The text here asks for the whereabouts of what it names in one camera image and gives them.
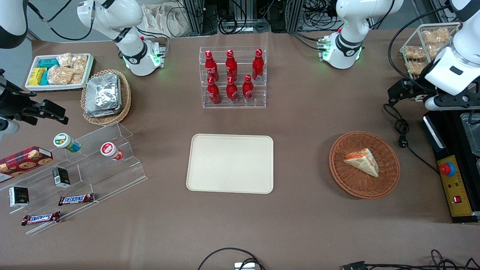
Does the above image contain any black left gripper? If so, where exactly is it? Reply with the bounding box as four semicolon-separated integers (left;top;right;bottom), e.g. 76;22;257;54
388;78;480;108

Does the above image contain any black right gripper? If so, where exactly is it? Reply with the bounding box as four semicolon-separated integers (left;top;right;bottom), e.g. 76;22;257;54
0;69;69;126

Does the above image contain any triangular sandwich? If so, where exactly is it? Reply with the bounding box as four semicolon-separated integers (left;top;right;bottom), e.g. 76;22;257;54
343;148;380;178

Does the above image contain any white rectangular snack tray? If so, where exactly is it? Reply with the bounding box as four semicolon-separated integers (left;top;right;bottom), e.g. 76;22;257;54
25;53;94;92

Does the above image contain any oval light wicker basket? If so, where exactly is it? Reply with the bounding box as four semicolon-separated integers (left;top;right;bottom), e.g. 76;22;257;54
81;69;132;126

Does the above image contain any round brown wicker basket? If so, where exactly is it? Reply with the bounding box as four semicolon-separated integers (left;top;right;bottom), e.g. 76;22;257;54
328;130;401;200

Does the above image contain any cream plastic tray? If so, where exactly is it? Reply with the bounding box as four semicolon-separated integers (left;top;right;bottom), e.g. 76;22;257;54
186;134;275;194

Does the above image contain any green lid yogurt cup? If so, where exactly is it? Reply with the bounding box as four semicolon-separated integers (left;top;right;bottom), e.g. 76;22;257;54
53;133;81;153

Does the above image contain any yellow snack packet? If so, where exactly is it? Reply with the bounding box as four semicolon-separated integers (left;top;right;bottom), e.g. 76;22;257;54
29;67;47;86

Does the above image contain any silver foil packet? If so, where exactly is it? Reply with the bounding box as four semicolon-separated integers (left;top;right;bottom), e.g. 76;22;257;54
84;75;123;118
85;73;121;114

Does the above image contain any black appliance base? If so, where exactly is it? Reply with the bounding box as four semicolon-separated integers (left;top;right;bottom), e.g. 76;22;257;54
420;109;480;225

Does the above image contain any red tartan cookie box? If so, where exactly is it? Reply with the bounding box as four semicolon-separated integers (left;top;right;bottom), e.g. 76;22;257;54
0;146;53;184

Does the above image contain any red lid yogurt cup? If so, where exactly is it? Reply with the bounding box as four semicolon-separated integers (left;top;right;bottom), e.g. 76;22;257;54
100;142;125;161

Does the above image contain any small black carton box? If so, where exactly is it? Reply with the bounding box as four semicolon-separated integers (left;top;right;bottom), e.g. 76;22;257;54
52;166;71;188
9;186;30;208

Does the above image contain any clear plastic container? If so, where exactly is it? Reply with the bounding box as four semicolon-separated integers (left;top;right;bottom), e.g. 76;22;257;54
459;112;480;158

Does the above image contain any clear acrylic step shelf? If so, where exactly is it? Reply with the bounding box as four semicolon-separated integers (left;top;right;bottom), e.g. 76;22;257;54
0;121;149;236

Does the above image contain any Snickers chocolate bar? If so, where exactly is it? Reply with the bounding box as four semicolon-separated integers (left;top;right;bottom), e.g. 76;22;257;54
21;211;62;227
58;193;96;207

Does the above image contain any yellow control panel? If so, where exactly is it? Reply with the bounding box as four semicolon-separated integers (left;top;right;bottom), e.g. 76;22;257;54
436;154;474;218

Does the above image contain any beige cloth bag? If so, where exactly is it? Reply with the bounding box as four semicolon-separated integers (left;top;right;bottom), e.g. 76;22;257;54
142;3;190;38

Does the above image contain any clear acrylic bottle rack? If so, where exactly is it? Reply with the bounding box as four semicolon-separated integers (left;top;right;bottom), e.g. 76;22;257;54
199;46;267;109

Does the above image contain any red cola bottle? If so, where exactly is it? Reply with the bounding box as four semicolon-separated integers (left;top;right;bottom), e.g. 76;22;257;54
252;49;265;81
242;74;255;103
207;77;222;105
225;49;239;81
204;51;219;82
226;76;239;104

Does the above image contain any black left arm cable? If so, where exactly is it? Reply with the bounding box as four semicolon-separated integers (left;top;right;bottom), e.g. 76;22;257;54
387;6;456;89

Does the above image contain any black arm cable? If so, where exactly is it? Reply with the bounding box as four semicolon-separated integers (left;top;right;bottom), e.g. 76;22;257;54
27;0;94;42
387;6;456;89

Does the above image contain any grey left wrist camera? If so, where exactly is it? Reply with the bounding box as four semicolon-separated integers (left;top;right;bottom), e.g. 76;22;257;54
425;96;480;111

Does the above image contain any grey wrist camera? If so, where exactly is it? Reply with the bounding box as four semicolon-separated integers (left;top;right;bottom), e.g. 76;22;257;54
0;116;20;141
425;96;480;111

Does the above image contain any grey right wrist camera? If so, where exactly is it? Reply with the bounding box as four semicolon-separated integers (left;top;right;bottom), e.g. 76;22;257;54
0;116;20;141

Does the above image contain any black power cable with plug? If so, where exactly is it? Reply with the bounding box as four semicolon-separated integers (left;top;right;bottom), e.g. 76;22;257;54
382;103;441;175

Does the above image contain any white wire basket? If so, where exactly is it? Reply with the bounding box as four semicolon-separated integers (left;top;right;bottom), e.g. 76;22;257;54
399;22;462;81

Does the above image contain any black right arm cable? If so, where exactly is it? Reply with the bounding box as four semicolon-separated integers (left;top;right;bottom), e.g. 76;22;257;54
27;0;94;42

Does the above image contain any black left base cable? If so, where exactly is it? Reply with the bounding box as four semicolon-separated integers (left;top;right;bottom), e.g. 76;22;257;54
289;31;325;51

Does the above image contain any black base cable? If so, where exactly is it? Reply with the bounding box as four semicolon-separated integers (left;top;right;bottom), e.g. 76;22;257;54
135;27;170;40
289;31;325;51

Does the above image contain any black right base cable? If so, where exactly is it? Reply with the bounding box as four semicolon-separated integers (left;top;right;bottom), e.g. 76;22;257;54
135;27;170;40

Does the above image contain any aluminium frame post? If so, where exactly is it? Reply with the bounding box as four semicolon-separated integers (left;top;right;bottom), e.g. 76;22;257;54
179;0;210;37
287;0;305;32

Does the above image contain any black cable with connector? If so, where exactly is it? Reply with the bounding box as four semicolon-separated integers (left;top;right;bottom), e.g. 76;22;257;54
339;249;480;270

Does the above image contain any black looped cable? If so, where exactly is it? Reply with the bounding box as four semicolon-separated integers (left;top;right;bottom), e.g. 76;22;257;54
198;247;266;270

